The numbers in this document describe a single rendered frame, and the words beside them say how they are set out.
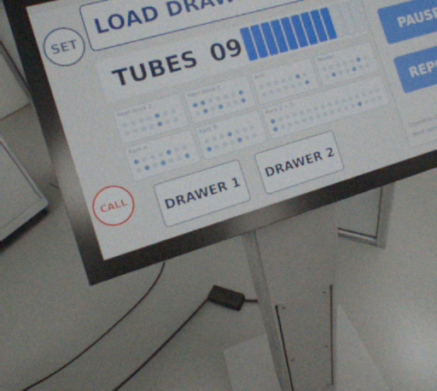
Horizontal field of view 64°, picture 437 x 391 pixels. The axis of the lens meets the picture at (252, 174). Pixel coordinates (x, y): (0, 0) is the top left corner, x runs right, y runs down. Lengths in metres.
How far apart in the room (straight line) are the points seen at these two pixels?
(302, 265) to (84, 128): 0.43
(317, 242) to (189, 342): 0.92
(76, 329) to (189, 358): 0.51
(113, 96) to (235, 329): 1.15
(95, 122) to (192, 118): 0.10
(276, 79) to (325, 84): 0.06
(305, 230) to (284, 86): 0.27
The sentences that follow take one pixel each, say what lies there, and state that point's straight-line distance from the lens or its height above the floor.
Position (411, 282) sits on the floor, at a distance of 1.53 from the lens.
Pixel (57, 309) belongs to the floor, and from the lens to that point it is 1.79.
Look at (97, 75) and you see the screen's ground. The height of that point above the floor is 1.12.
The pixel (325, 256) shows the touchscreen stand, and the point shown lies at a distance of 0.66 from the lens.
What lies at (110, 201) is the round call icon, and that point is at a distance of 0.38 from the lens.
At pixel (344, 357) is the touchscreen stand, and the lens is 1.31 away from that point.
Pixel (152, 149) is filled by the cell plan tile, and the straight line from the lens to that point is 0.38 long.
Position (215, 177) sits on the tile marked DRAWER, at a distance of 0.37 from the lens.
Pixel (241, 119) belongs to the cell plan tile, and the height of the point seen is 1.05.
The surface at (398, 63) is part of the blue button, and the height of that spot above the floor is 1.06.
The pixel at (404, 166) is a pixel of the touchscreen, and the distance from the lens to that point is 0.43.
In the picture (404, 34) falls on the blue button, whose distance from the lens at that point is 0.48.
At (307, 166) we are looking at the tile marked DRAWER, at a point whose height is 1.00.
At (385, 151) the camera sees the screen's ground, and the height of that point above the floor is 0.99.
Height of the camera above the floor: 1.24
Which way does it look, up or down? 38 degrees down
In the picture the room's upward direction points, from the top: 11 degrees counter-clockwise
